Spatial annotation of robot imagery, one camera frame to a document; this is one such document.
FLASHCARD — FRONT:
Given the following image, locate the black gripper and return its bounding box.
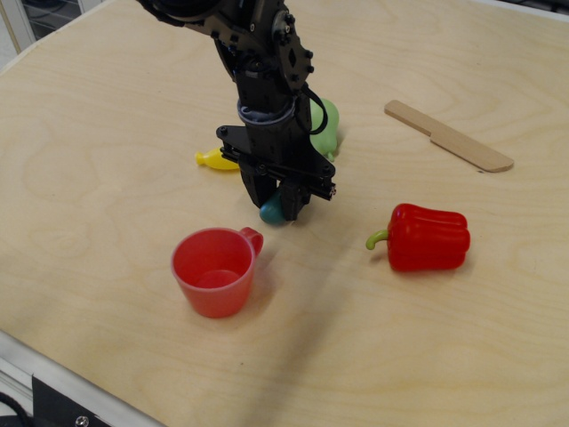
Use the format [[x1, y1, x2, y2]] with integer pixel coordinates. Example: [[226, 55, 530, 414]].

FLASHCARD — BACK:
[[216, 100, 336, 222]]

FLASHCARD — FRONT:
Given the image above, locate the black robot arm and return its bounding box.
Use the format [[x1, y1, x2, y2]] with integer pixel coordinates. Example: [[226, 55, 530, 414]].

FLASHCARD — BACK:
[[141, 1, 335, 222]]

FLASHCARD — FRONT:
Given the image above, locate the red plastic cup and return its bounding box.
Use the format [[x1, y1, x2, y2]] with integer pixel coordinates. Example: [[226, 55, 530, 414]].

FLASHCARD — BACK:
[[171, 228, 264, 318]]

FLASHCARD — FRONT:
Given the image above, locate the light green toy pear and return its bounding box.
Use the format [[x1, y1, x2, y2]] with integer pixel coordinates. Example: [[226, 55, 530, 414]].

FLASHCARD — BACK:
[[310, 99, 340, 162]]

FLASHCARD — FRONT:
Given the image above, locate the yellow toy banana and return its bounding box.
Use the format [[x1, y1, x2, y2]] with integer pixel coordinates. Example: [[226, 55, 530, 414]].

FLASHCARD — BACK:
[[195, 148, 239, 171]]

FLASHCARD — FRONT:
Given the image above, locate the red toy bell pepper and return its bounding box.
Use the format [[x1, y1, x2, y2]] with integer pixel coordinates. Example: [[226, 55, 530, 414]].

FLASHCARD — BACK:
[[365, 204, 470, 272]]

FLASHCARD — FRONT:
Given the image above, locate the wooden toy knife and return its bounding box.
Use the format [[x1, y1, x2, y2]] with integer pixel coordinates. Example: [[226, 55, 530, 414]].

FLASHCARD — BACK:
[[384, 100, 514, 173]]

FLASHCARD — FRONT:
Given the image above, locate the aluminium table edge rail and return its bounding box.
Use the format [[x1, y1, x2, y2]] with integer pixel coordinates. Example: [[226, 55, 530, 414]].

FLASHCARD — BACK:
[[1, 332, 161, 426]]

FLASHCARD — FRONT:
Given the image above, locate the black metal bracket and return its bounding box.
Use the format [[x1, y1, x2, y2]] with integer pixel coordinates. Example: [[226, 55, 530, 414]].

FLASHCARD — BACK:
[[32, 376, 109, 427]]

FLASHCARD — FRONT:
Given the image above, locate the black cable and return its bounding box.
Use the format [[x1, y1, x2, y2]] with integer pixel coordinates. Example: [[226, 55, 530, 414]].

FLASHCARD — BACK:
[[0, 391, 36, 427]]

